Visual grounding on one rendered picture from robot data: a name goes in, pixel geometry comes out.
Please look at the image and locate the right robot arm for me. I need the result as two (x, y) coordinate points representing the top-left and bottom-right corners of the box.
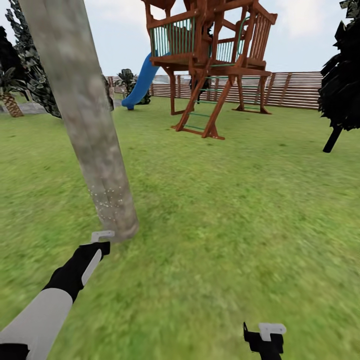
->
(243, 322), (287, 360)

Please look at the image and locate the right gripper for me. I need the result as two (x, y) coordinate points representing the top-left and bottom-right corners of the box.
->
(243, 330), (284, 357)

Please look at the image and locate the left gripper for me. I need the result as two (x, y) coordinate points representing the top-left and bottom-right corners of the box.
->
(96, 242), (110, 257)

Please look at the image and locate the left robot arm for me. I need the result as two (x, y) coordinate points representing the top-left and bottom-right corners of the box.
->
(0, 230), (116, 360)

